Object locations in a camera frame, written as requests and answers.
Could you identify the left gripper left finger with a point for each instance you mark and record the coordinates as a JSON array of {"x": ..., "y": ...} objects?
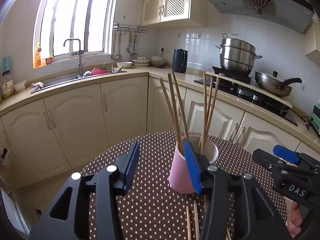
[{"x": 67, "y": 216}]

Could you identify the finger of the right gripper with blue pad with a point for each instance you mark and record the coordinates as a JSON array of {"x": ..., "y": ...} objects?
[{"x": 286, "y": 154}]

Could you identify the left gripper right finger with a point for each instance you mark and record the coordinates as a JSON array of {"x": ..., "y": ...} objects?
[{"x": 254, "y": 214}]

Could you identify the wooden chopstick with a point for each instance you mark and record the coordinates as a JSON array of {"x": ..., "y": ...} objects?
[
  {"x": 189, "y": 237},
  {"x": 168, "y": 101},
  {"x": 208, "y": 103},
  {"x": 181, "y": 106},
  {"x": 210, "y": 115},
  {"x": 205, "y": 111},
  {"x": 196, "y": 218},
  {"x": 174, "y": 109},
  {"x": 228, "y": 235}
]

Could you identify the cream lower kitchen cabinets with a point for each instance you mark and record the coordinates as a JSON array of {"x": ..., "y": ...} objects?
[{"x": 64, "y": 127}]

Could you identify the kitchen window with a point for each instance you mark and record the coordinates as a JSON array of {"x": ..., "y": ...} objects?
[{"x": 57, "y": 20}]

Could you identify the person's right hand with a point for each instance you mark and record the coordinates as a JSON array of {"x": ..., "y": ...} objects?
[{"x": 294, "y": 220}]

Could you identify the green electronic device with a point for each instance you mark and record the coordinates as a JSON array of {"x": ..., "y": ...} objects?
[{"x": 315, "y": 118}]

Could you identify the black gas stove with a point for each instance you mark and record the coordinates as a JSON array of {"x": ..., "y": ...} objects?
[{"x": 245, "y": 87}]

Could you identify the brown polka dot tablecloth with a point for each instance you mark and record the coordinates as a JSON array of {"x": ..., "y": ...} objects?
[{"x": 152, "y": 209}]

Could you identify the pink cylindrical utensil holder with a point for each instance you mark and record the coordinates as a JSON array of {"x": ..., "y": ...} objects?
[{"x": 179, "y": 179}]

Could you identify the stainless steel steamer pot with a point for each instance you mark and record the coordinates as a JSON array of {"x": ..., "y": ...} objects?
[{"x": 237, "y": 55}]

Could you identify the stainless steel sink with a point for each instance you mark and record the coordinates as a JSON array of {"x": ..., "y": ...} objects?
[{"x": 72, "y": 77}]

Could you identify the small white cup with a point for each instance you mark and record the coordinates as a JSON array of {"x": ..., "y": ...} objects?
[{"x": 20, "y": 86}]

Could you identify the chrome sink faucet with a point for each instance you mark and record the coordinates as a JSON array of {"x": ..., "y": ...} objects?
[{"x": 81, "y": 63}]

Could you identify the glass bottle with teal cap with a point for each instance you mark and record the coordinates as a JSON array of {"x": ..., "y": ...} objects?
[{"x": 7, "y": 86}]

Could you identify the dark blue electric kettle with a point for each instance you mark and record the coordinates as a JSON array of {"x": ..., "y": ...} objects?
[{"x": 179, "y": 61}]

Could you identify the grey range hood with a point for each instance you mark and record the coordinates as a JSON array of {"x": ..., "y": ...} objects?
[{"x": 294, "y": 14}]

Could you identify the stack of white plates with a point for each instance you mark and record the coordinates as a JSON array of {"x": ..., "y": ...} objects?
[{"x": 141, "y": 62}]

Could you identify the white bowl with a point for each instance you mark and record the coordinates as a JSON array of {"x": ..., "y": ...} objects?
[{"x": 158, "y": 61}]

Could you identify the cream lattice upper cabinet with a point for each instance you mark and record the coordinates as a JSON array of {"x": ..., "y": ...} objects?
[{"x": 174, "y": 13}]

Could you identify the steel wok with black handle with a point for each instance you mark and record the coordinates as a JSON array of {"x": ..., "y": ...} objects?
[{"x": 271, "y": 83}]

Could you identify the wall utensil rail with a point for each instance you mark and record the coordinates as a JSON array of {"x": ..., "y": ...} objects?
[{"x": 129, "y": 28}]

